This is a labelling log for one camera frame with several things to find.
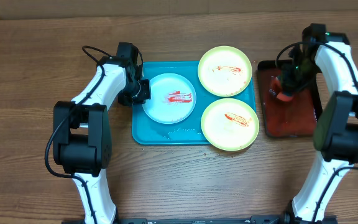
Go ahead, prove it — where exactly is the orange sponge with dark scourer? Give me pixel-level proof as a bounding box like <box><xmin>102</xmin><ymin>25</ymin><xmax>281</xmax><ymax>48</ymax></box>
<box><xmin>269</xmin><ymin>77</ymin><xmax>294</xmax><ymax>102</ymax></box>

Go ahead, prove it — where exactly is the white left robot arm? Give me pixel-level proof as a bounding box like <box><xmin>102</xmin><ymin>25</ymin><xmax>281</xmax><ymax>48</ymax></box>
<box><xmin>44</xmin><ymin>42</ymin><xmax>151</xmax><ymax>223</ymax></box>

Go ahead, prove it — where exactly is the teal plastic tray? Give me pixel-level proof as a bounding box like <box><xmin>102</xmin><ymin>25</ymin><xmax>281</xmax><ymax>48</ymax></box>
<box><xmin>131</xmin><ymin>60</ymin><xmax>257</xmax><ymax>146</ymax></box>

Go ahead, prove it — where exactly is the white round plate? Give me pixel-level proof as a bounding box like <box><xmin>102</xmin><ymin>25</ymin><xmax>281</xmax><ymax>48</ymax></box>
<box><xmin>142</xmin><ymin>73</ymin><xmax>196</xmax><ymax>124</ymax></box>

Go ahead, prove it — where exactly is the yellow-green plate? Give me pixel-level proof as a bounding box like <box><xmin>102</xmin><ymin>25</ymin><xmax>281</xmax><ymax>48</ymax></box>
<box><xmin>198</xmin><ymin>46</ymin><xmax>252</xmax><ymax>97</ymax></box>
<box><xmin>201</xmin><ymin>98</ymin><xmax>259</xmax><ymax>151</ymax></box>

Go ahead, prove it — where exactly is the dark red black-rimmed tray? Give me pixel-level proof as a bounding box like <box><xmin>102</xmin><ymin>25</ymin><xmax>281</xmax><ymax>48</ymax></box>
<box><xmin>255</xmin><ymin>60</ymin><xmax>323</xmax><ymax>138</ymax></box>

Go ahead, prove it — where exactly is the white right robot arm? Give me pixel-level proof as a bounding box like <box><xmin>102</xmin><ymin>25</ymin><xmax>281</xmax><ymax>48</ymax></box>
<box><xmin>274</xmin><ymin>23</ymin><xmax>358</xmax><ymax>223</ymax></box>

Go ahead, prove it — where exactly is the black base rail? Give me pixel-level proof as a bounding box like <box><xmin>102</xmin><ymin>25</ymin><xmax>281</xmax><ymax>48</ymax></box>
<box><xmin>61</xmin><ymin>214</ymin><xmax>338</xmax><ymax>224</ymax></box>

